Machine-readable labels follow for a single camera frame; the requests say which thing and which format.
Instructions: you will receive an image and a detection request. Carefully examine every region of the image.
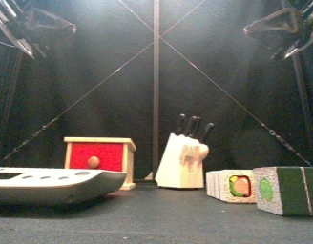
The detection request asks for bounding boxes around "grey digital scale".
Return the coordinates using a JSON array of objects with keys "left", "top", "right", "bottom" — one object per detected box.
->
[{"left": 0, "top": 166, "right": 128, "bottom": 206}]

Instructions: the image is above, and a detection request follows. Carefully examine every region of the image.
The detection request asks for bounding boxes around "green sushi roll block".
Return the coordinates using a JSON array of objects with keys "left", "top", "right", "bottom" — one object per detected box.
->
[{"left": 252, "top": 166, "right": 313, "bottom": 217}]

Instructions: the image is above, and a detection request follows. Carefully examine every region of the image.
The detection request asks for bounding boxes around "grey metal frame pole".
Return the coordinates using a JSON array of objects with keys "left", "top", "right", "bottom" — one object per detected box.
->
[{"left": 144, "top": 0, "right": 162, "bottom": 182}]

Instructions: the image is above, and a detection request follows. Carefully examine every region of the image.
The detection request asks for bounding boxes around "pale wooden drawer box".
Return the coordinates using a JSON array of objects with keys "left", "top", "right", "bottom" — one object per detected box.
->
[{"left": 63, "top": 136, "right": 138, "bottom": 191}]

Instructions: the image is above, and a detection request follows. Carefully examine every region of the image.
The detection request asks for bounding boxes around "black handled toy knife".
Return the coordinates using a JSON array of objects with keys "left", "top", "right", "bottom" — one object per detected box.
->
[
  {"left": 175, "top": 113, "right": 187, "bottom": 136},
  {"left": 191, "top": 117, "right": 203, "bottom": 139},
  {"left": 182, "top": 115, "right": 198, "bottom": 137},
  {"left": 198, "top": 122, "right": 217, "bottom": 144}
]

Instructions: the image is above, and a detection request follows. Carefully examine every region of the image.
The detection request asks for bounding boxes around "red drawer with wooden knob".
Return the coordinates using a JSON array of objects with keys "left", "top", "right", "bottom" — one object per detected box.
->
[{"left": 68, "top": 142, "right": 124, "bottom": 173}]

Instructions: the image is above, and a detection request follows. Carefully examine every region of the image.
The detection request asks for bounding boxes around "pale wooden knife block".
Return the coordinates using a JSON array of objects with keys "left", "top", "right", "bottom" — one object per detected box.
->
[{"left": 154, "top": 132, "right": 210, "bottom": 190}]

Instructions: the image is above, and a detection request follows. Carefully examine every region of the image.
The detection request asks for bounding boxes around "thin diagonal brace wire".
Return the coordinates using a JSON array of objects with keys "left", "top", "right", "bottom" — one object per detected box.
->
[
  {"left": 118, "top": 0, "right": 313, "bottom": 167},
  {"left": 0, "top": 0, "right": 207, "bottom": 167}
]

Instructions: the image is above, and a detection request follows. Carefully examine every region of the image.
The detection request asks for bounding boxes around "white rice sushi roll block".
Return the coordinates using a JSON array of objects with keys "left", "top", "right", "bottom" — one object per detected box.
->
[{"left": 205, "top": 169, "right": 258, "bottom": 204}]

